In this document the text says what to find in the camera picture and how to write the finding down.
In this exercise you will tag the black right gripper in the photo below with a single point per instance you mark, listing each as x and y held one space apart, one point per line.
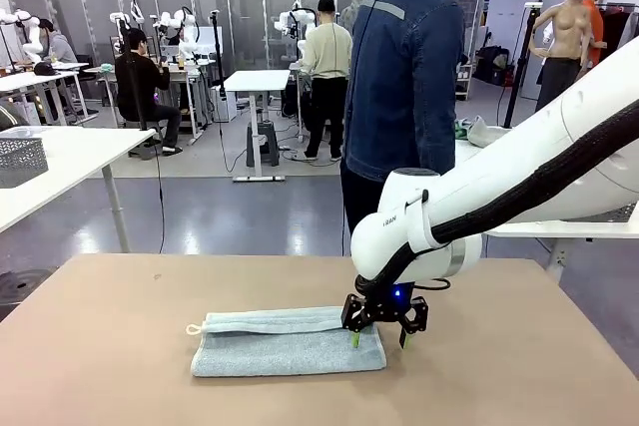
389 303

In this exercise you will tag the light blue towel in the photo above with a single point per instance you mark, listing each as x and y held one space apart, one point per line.
279 356

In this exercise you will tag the beige towel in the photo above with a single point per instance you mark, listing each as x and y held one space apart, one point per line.
486 134

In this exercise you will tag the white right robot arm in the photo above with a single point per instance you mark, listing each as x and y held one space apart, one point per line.
449 196

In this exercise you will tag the light grey mesh basket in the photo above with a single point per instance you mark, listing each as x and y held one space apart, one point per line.
22 159

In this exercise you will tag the white rectangular table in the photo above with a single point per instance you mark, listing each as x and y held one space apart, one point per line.
90 146
549 229

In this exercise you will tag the person in denim jacket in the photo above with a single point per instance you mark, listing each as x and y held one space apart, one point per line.
399 72

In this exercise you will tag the white shoe rack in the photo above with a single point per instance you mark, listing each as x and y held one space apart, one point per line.
464 82

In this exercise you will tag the white computer tower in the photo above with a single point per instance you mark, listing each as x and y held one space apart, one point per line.
224 104

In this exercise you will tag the white standing desk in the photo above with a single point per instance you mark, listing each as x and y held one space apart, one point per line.
257 81

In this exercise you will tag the person in beige shirt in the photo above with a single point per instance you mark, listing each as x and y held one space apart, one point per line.
327 52

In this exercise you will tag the black bags pile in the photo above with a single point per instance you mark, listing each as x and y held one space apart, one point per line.
494 67

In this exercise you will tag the white workbench desk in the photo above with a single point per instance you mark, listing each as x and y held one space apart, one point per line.
192 77

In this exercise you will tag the orange drink cup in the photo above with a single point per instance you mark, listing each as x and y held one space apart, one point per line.
180 63

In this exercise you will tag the bare torso mannequin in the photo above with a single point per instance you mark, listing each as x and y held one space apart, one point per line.
564 32

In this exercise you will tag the seated person in black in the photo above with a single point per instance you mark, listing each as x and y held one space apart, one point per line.
140 82

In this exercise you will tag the black tripod with white head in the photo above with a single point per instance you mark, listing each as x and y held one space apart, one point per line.
532 6

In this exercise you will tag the black hanging garment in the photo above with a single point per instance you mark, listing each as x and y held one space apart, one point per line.
614 32

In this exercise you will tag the mannequin in orange shirt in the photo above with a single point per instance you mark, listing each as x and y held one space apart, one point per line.
594 17

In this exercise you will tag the teal crumpled cloth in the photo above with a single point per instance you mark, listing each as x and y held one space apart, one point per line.
107 68

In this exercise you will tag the grey hanging garment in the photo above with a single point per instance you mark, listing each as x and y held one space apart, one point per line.
633 27

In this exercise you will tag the clear plastic container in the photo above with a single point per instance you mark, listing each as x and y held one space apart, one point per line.
20 132

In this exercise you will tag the black baseball cap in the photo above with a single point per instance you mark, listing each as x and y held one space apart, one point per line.
45 69

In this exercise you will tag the seated person in grey top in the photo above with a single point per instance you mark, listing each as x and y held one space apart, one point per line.
60 49

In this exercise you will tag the long white desk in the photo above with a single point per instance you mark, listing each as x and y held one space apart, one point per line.
35 81

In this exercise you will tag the black camera pole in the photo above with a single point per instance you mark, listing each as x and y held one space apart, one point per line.
217 57

